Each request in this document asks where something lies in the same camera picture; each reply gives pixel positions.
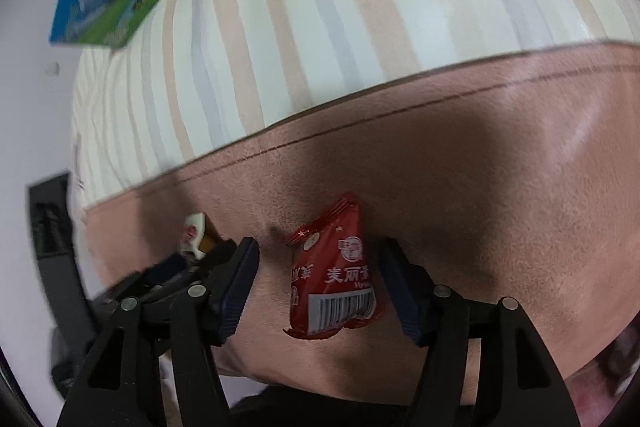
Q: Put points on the pink blanket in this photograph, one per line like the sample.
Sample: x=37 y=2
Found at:
x=500 y=187

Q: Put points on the red snack packet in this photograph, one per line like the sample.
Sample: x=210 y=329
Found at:
x=335 y=272

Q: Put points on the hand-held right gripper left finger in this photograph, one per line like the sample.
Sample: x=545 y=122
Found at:
x=235 y=292

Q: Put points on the small white snack packet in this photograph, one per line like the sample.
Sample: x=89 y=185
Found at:
x=194 y=232

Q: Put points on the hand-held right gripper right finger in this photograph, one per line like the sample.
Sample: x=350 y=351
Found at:
x=400 y=287

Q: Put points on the white striped blanket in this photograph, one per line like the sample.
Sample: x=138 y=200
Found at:
x=350 y=7

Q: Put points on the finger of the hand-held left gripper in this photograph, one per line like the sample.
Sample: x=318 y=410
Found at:
x=165 y=271

